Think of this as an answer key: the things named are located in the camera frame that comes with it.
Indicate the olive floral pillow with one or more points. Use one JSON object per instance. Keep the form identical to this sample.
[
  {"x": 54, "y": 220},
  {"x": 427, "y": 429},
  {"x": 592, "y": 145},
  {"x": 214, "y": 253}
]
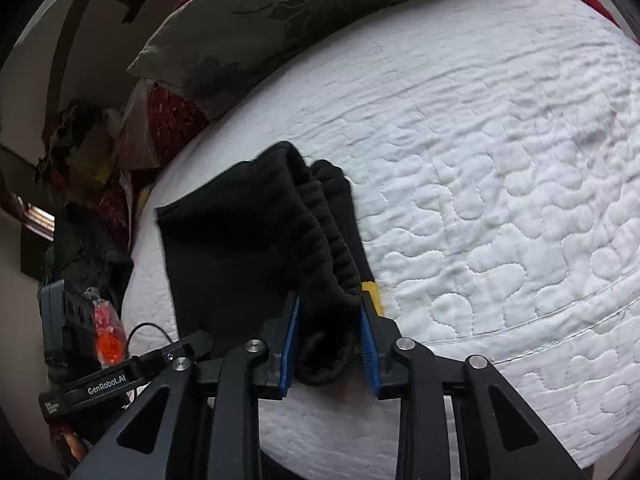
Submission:
[{"x": 260, "y": 25}]

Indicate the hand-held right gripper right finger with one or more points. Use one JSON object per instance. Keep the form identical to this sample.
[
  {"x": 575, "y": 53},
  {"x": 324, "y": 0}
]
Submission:
[{"x": 370, "y": 350}]

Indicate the orange plastic packet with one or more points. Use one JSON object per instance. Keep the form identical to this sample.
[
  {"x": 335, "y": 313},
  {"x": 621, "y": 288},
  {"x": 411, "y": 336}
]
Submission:
[{"x": 109, "y": 340}]

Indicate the window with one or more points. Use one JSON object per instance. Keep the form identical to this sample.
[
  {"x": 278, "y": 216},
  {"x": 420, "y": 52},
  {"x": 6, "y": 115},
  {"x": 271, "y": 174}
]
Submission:
[{"x": 37, "y": 217}]

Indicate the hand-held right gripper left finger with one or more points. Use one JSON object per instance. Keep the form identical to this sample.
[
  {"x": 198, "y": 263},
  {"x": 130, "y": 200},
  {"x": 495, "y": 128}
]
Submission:
[{"x": 290, "y": 345}]

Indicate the black pants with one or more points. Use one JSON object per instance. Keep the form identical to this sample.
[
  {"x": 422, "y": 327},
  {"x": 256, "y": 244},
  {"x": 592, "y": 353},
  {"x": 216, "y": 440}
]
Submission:
[{"x": 240, "y": 240}]

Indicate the white quilted blanket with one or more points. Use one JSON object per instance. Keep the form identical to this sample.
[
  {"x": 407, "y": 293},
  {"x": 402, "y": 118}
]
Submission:
[{"x": 500, "y": 185}]

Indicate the pile of colourful clothes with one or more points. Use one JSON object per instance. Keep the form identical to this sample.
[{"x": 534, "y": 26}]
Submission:
[{"x": 75, "y": 140}]

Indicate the dark green cloth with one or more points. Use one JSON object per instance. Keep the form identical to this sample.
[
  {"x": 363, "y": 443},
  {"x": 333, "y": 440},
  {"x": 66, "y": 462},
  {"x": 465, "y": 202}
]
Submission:
[{"x": 85, "y": 255}]

